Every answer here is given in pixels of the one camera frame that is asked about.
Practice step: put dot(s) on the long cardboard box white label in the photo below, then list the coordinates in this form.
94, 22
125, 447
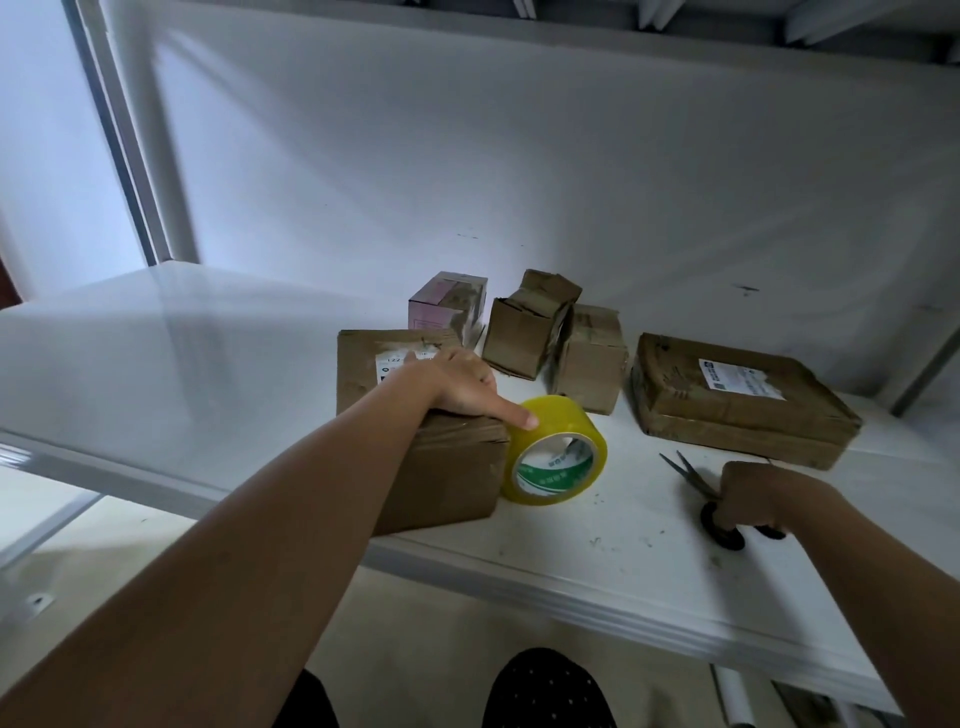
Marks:
443, 473

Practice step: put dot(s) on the corrugated cardboard box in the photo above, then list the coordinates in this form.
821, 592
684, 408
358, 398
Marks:
525, 327

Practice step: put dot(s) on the person's left forearm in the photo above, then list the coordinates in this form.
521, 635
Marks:
210, 600

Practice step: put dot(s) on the pink carton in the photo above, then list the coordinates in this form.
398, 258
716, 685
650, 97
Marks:
447, 303

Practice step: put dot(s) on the person's right forearm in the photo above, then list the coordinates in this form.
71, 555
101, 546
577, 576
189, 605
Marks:
900, 600

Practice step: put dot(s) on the person's right hand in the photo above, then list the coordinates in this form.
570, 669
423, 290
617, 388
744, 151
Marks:
765, 495

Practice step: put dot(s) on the person's left hand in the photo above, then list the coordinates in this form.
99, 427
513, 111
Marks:
450, 383

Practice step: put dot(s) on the yellow tape roll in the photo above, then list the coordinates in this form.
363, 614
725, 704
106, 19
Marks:
578, 420

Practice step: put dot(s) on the white tube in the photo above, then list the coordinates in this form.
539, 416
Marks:
732, 698

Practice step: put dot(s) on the white metal shelf rack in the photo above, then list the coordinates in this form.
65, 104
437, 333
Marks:
90, 375

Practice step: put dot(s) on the red-brown door frame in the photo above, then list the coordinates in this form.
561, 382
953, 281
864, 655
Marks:
8, 285

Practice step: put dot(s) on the small cardboard box red label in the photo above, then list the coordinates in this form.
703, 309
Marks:
593, 360

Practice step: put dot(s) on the person's black trousers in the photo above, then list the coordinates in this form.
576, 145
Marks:
548, 690

